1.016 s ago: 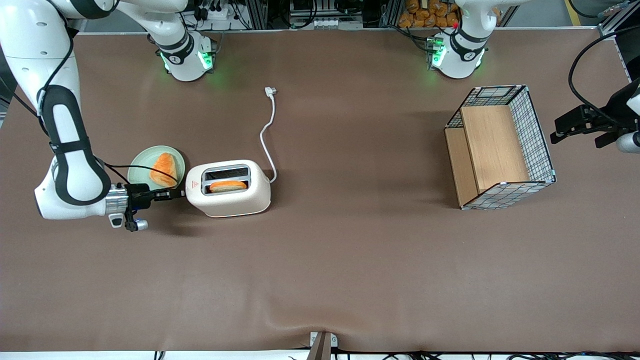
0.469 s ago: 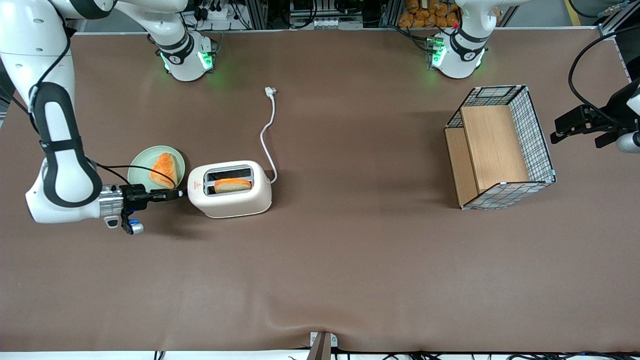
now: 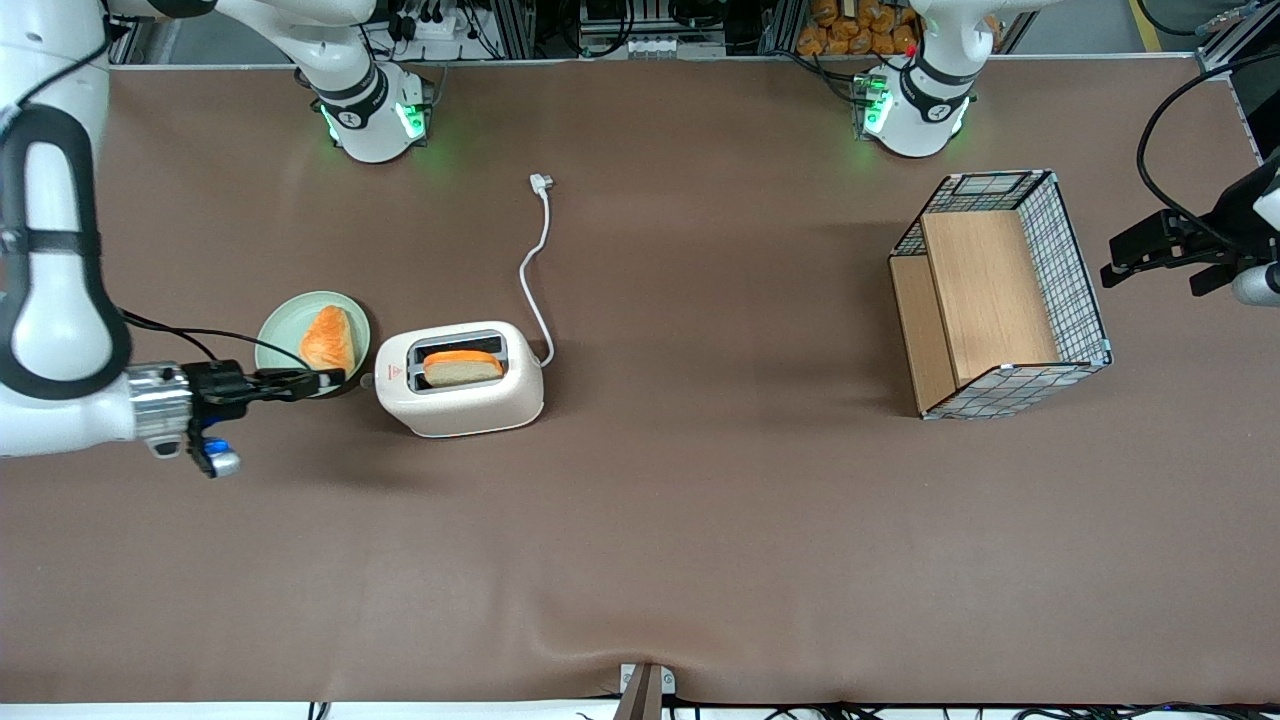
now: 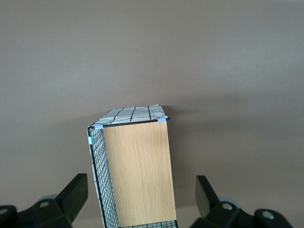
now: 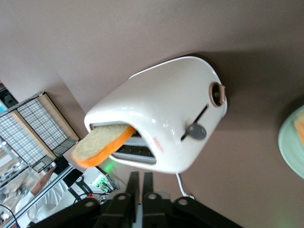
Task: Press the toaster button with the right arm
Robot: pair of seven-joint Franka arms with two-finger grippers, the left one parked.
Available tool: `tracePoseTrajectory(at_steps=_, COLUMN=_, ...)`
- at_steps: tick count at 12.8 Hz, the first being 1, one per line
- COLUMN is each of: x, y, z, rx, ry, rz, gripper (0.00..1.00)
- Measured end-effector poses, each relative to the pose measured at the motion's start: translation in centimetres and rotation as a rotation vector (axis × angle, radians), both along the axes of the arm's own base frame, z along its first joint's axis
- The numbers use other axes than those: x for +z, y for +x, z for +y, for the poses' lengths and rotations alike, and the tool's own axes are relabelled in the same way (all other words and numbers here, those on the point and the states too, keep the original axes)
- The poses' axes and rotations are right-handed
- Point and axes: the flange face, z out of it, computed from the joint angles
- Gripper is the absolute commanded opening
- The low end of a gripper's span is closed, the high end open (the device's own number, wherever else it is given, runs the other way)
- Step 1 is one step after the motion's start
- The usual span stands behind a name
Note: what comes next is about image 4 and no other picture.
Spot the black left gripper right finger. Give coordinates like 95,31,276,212
191,175,295,228

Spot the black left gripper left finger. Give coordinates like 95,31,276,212
0,173,89,228

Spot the wire basket with wooden boards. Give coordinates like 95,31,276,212
85,104,178,228

